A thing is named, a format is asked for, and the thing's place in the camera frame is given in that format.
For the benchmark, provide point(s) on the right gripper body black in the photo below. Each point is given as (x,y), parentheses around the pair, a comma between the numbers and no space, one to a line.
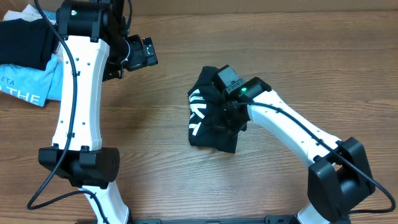
(232,115)

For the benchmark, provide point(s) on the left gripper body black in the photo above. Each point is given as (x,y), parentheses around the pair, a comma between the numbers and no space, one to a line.
(137,57)

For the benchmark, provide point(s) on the dark teal t-shirt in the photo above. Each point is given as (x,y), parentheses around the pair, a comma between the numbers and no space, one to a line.
(206,100)

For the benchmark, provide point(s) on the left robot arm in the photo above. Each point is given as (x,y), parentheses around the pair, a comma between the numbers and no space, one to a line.
(97,47)

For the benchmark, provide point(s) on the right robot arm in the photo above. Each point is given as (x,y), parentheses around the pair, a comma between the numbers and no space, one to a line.
(338,171)

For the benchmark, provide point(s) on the light blue printed t-shirt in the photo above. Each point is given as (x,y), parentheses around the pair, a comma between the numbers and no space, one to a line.
(32,85)

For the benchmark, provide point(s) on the folded black garment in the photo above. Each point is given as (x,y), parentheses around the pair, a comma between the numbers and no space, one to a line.
(27,44)

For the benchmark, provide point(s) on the folded beige garment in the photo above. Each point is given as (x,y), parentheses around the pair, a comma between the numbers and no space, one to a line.
(30,13)

